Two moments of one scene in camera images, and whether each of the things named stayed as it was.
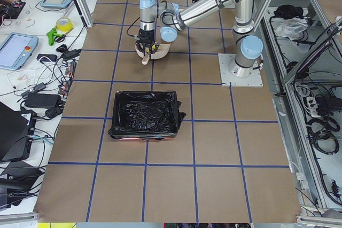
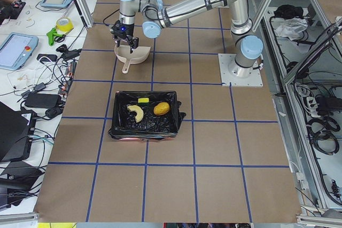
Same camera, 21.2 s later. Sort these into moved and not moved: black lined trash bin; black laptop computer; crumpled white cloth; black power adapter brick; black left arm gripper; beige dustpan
Moved: black left arm gripper; beige dustpan
Not moved: crumpled white cloth; black power adapter brick; black lined trash bin; black laptop computer
